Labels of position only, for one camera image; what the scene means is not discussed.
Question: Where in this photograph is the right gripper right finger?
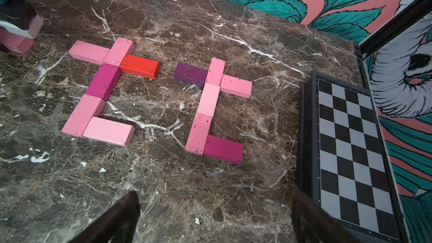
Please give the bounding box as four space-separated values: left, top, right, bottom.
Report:
291 187 359 243

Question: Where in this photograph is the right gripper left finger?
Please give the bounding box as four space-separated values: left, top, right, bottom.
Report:
70 191 141 243

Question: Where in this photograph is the light pink block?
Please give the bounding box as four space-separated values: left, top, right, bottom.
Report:
83 117 135 147
197 83 220 117

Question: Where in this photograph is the pink block horizontal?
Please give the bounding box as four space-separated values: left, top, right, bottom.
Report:
185 112 213 156

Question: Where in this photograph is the magenta block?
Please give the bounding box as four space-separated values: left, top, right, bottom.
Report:
85 64 122 102
204 135 244 164

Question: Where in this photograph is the dark purple block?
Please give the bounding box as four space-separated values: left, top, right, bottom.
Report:
174 62 208 87

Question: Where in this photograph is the pink block top pair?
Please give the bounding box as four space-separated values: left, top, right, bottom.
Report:
69 40 110 65
102 38 135 67

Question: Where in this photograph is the light pink block edge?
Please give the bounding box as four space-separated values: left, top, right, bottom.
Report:
206 57 226 87

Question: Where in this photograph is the black white checkerboard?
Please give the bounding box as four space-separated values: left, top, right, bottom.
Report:
297 71 409 243

